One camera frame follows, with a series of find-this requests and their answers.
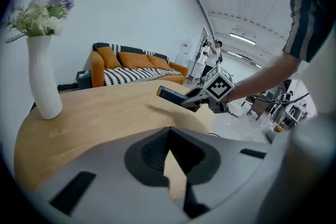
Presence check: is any black and white striped blanket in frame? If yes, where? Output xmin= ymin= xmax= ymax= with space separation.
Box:
xmin=93 ymin=42 xmax=184 ymax=86

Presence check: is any black coat rack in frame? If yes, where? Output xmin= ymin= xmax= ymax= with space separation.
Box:
xmin=188 ymin=33 xmax=208 ymax=80

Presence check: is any black cable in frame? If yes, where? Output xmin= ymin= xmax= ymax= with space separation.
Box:
xmin=252 ymin=92 xmax=310 ymax=106

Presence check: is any white and purple flower bouquet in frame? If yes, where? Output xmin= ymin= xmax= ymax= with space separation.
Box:
xmin=1 ymin=0 xmax=76 ymax=44

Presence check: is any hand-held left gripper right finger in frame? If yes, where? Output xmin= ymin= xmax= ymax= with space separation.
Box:
xmin=170 ymin=127 xmax=271 ymax=224

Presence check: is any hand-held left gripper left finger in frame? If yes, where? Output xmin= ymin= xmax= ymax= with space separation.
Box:
xmin=30 ymin=127 xmax=190 ymax=224

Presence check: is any dark green trash bin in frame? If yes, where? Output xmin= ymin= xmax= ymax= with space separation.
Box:
xmin=76 ymin=70 xmax=92 ymax=90

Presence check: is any brown wooden chair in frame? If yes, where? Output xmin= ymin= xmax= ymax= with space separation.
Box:
xmin=246 ymin=98 xmax=274 ymax=121

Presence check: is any small orange cushion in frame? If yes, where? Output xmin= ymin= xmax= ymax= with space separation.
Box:
xmin=97 ymin=46 xmax=122 ymax=70

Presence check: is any ceiling light strip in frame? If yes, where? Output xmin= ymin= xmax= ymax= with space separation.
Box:
xmin=226 ymin=50 xmax=263 ymax=69
xmin=229 ymin=31 xmax=257 ymax=47

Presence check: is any red and white wall sign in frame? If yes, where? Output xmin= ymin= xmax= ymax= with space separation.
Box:
xmin=181 ymin=41 xmax=193 ymax=56

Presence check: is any flat orange cushion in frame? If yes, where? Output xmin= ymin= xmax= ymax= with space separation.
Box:
xmin=146 ymin=54 xmax=173 ymax=71

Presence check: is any wide orange cushion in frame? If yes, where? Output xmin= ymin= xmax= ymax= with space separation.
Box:
xmin=117 ymin=51 xmax=156 ymax=70

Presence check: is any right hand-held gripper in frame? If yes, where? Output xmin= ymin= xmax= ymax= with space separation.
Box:
xmin=180 ymin=64 xmax=235 ymax=114

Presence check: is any black and yellow trash box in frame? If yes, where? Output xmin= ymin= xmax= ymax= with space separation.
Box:
xmin=156 ymin=85 xmax=190 ymax=106

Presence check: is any orange sofa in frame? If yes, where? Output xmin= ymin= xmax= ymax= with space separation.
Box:
xmin=90 ymin=42 xmax=190 ymax=88

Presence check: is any person's right forearm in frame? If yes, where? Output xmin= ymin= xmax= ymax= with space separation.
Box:
xmin=227 ymin=52 xmax=302 ymax=108

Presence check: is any white ribbed vase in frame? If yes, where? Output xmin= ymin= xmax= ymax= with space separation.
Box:
xmin=26 ymin=35 xmax=64 ymax=121

